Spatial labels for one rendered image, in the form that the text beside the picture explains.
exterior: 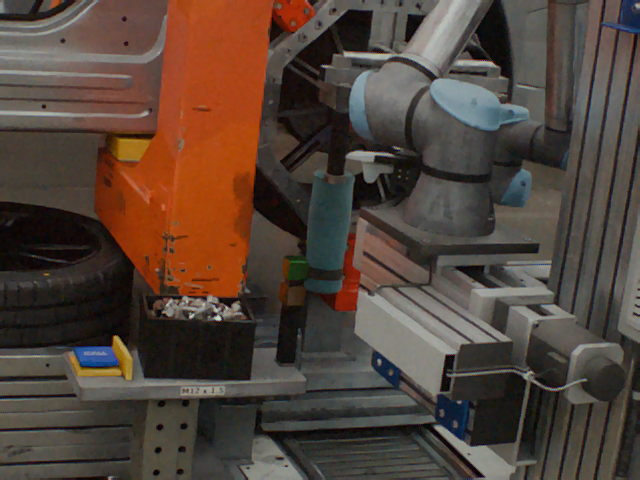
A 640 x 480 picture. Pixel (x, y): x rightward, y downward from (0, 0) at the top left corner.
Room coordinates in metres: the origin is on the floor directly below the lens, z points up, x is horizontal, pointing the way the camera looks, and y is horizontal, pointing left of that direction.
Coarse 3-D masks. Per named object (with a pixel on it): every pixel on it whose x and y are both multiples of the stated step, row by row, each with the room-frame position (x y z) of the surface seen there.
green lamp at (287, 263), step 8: (288, 256) 2.41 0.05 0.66; (296, 256) 2.42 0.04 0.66; (288, 264) 2.39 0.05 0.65; (296, 264) 2.39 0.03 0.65; (304, 264) 2.40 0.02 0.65; (288, 272) 2.39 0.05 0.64; (296, 272) 2.39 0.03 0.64; (304, 272) 2.40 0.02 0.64; (288, 280) 2.39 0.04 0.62; (296, 280) 2.39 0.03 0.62; (304, 280) 2.40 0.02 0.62
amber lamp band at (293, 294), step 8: (280, 288) 2.41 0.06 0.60; (288, 288) 2.39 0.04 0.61; (296, 288) 2.39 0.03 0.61; (304, 288) 2.40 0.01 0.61; (280, 296) 2.41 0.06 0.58; (288, 296) 2.39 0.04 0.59; (296, 296) 2.39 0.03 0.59; (304, 296) 2.40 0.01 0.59; (288, 304) 2.39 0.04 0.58; (296, 304) 2.39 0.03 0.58
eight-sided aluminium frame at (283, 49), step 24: (336, 0) 2.89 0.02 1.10; (360, 0) 2.96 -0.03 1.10; (384, 0) 2.94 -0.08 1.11; (408, 0) 2.96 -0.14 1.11; (432, 0) 2.98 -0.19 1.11; (312, 24) 2.87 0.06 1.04; (288, 48) 2.86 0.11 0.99; (264, 96) 2.84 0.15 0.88; (264, 120) 2.84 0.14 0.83; (264, 144) 2.85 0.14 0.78; (264, 168) 2.84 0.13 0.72; (288, 192) 2.87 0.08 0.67
